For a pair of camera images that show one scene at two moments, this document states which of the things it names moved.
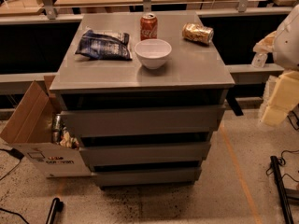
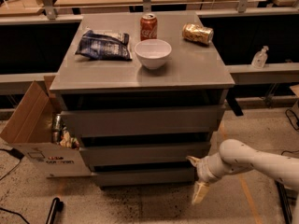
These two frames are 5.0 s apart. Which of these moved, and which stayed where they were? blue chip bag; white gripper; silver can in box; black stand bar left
Moved: white gripper
Stayed: silver can in box; blue chip bag; black stand bar left
